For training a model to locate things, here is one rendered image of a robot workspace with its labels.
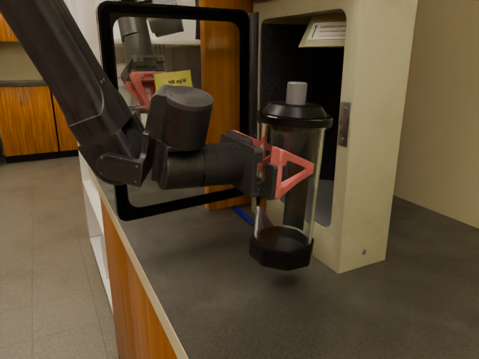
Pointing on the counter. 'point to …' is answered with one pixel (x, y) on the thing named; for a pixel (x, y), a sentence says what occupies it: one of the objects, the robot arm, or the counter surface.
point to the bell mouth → (325, 32)
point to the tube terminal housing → (360, 120)
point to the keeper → (344, 123)
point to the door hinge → (254, 73)
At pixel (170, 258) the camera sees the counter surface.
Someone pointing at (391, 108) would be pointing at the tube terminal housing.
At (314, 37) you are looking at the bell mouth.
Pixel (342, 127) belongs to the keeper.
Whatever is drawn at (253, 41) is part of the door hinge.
